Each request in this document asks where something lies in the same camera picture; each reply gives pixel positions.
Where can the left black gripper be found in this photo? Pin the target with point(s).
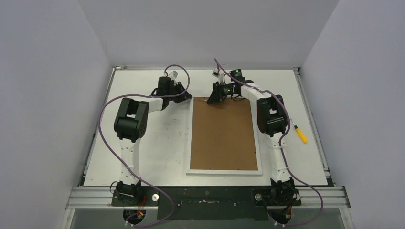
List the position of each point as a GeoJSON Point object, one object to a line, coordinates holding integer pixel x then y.
{"type": "Point", "coordinates": [183, 97]}

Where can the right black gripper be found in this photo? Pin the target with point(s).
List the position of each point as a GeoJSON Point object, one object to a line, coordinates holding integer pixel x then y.
{"type": "Point", "coordinates": [214, 96]}

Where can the white picture frame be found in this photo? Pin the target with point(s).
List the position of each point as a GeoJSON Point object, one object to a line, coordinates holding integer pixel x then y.
{"type": "Point", "coordinates": [223, 139]}

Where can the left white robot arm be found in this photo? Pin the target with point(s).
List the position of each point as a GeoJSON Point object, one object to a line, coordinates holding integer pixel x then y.
{"type": "Point", "coordinates": [130, 126]}

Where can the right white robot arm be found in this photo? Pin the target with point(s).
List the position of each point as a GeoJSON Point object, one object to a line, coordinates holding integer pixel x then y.
{"type": "Point", "coordinates": [272, 121]}

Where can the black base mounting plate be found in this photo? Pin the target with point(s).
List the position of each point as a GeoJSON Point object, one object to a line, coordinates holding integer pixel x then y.
{"type": "Point", "coordinates": [210, 203]}

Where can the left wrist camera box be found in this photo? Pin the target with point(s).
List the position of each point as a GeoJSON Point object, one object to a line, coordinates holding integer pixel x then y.
{"type": "Point", "coordinates": [173, 75]}

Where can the yellow handled screwdriver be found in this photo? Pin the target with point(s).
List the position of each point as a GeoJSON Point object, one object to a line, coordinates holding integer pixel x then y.
{"type": "Point", "coordinates": [299, 132]}

